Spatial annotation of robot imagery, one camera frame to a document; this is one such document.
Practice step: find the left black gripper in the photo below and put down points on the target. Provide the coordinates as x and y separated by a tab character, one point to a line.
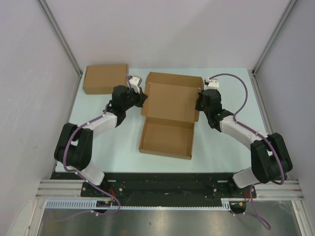
141	96

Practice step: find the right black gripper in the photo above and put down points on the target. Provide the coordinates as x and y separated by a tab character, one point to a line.
200	97

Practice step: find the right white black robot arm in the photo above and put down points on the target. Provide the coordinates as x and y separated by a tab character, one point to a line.
270	159

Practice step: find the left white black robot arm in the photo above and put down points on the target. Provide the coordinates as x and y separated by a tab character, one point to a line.
75	145

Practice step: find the closed brown cardboard box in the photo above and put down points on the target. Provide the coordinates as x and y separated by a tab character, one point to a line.
101	79

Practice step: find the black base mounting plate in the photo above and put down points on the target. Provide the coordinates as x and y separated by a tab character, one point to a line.
213	185

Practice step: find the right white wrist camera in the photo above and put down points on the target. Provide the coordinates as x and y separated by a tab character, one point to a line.
211	83

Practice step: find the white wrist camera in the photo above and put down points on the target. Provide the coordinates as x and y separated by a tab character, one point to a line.
134	82
211	83

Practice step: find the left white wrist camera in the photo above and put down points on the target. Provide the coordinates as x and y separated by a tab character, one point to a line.
134	82

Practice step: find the white slotted cable duct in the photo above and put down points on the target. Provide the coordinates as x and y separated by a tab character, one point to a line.
219	205

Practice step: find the front aluminium extrusion rail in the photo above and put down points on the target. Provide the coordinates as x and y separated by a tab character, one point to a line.
71	189

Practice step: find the left aluminium frame post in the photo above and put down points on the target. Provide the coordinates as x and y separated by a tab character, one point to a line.
47	12

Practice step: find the aluminium frame post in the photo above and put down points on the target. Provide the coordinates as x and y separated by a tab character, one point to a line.
275	34
47	12

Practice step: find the right aluminium frame post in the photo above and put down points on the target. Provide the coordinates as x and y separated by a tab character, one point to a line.
275	34

